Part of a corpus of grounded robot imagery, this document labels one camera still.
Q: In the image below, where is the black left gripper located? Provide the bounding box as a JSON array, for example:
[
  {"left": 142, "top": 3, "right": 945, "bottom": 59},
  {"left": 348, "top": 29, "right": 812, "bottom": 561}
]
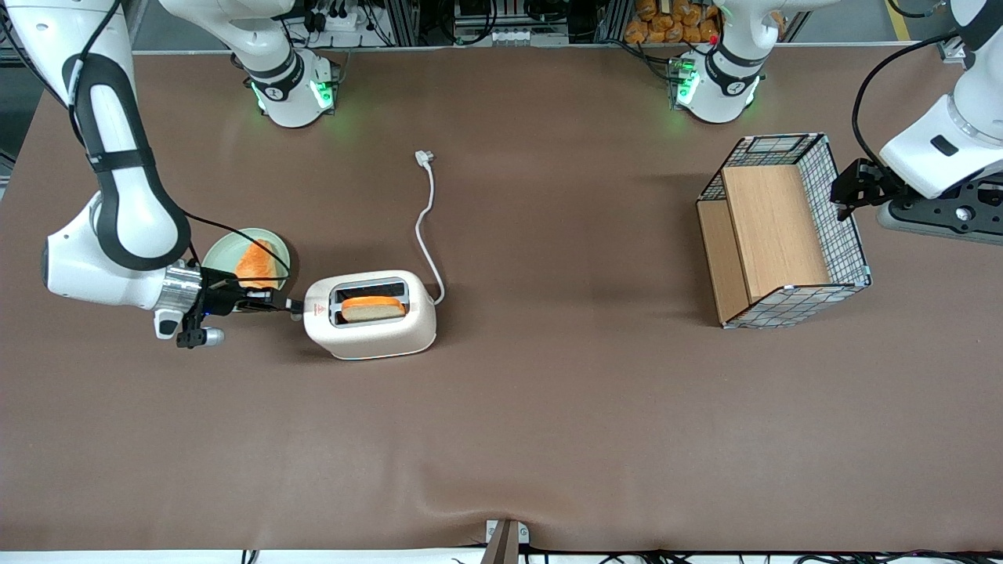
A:
[{"left": 830, "top": 157, "right": 903, "bottom": 222}]

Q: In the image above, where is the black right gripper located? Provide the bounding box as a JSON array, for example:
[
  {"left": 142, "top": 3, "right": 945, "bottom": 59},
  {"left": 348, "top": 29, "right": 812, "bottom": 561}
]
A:
[{"left": 197, "top": 269, "right": 306, "bottom": 316}]

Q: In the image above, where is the white two-slot toaster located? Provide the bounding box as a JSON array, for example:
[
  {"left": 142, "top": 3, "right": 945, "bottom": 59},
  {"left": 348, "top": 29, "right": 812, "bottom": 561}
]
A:
[{"left": 301, "top": 269, "right": 437, "bottom": 361}]

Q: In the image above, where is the orange triangular pastry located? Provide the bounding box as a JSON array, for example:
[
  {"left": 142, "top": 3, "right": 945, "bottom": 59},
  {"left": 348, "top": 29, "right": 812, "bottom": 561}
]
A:
[{"left": 235, "top": 239, "right": 280, "bottom": 290}]

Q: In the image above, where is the pale green round plate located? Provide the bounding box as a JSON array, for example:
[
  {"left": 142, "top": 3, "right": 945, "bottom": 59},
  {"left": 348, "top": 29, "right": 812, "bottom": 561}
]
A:
[{"left": 201, "top": 228, "right": 291, "bottom": 292}]

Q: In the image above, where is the toast bread slice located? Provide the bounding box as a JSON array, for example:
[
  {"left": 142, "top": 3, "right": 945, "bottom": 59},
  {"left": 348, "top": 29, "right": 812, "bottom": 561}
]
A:
[{"left": 341, "top": 296, "right": 407, "bottom": 323}]

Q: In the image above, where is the bag of bread rolls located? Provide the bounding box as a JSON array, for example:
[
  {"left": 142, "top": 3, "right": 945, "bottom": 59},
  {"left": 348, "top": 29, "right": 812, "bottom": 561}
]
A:
[{"left": 625, "top": 0, "right": 722, "bottom": 45}]

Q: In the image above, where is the white power strip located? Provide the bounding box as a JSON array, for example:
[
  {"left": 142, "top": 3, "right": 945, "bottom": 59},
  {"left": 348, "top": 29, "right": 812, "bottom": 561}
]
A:
[{"left": 310, "top": 6, "right": 363, "bottom": 34}]

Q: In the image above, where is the metal table clamp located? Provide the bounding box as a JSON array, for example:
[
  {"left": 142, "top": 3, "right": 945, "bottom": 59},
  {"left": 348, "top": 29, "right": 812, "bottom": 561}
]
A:
[{"left": 484, "top": 519, "right": 530, "bottom": 564}]

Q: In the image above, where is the wire basket with wooden shelf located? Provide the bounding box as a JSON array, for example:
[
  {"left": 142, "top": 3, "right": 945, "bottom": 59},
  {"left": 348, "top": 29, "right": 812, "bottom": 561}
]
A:
[{"left": 696, "top": 133, "right": 873, "bottom": 330}]

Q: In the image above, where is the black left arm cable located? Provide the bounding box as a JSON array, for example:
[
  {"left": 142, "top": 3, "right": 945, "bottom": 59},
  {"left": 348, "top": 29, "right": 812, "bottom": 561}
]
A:
[{"left": 852, "top": 31, "right": 969, "bottom": 169}]

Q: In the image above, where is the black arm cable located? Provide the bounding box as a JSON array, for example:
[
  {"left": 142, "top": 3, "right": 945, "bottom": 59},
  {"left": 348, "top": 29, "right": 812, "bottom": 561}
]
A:
[
  {"left": 0, "top": 0, "right": 292, "bottom": 292},
  {"left": 852, "top": 31, "right": 969, "bottom": 169}
]

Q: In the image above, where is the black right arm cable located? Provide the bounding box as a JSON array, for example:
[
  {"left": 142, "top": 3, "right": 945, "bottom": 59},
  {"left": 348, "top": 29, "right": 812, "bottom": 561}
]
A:
[{"left": 0, "top": 0, "right": 292, "bottom": 292}]

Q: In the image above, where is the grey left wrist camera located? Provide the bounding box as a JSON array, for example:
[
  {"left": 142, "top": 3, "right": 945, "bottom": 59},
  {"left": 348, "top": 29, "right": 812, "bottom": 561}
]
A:
[{"left": 876, "top": 179, "right": 1003, "bottom": 246}]

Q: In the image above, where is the white toaster power cord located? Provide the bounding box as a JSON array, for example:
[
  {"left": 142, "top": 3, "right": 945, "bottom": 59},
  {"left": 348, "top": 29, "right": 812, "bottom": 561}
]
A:
[{"left": 414, "top": 150, "right": 446, "bottom": 306}]

